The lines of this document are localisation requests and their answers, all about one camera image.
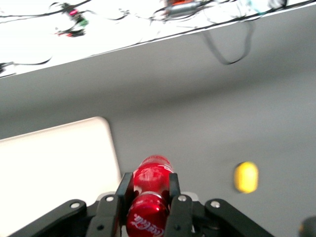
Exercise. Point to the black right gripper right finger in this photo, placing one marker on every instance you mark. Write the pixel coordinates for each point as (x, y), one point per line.
(182, 212)

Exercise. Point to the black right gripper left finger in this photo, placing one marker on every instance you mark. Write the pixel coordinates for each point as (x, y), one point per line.
(106, 214)

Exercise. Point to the red coke bottle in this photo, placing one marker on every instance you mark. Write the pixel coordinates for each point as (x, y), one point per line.
(148, 197)

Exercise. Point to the white rectangular tray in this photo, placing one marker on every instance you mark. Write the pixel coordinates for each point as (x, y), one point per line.
(56, 168)

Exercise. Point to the yellow lemon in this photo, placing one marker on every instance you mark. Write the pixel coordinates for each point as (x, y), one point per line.
(246, 177)

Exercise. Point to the green pink electronics board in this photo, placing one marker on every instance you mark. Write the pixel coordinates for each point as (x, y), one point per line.
(74, 21)

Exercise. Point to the grey electronic device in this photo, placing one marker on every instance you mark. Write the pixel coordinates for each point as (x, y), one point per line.
(184, 7)

